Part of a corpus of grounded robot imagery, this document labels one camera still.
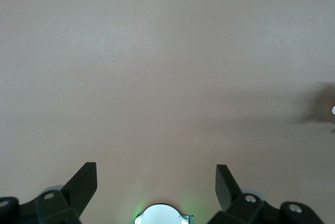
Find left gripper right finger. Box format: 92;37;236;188
209;164;324;224

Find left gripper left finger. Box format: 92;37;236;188
0;162;98;224

